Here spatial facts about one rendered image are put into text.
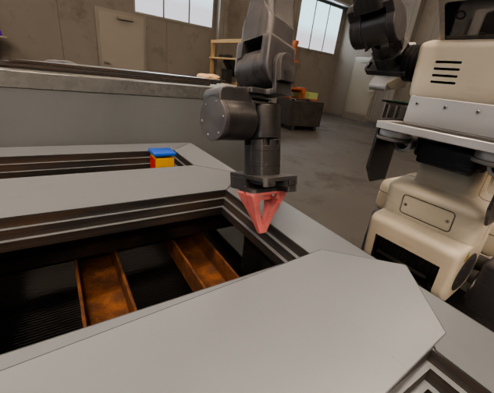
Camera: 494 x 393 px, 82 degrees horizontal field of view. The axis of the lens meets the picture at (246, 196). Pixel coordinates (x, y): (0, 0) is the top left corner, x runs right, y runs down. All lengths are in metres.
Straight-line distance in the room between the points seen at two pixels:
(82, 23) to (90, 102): 7.44
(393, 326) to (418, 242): 0.45
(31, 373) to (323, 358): 0.25
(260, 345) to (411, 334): 0.17
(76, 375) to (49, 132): 0.77
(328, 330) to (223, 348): 0.11
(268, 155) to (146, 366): 0.30
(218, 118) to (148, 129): 0.65
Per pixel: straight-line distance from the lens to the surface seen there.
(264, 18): 0.46
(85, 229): 0.56
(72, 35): 8.34
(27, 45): 8.29
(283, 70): 0.43
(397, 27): 0.78
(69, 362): 0.31
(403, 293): 0.44
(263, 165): 0.43
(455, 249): 0.79
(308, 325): 0.34
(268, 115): 0.43
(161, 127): 1.02
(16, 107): 0.97
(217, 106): 0.38
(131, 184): 0.64
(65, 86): 0.96
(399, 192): 0.84
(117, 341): 0.31
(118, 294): 0.64
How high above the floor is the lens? 1.10
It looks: 23 degrees down
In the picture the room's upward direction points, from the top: 7 degrees clockwise
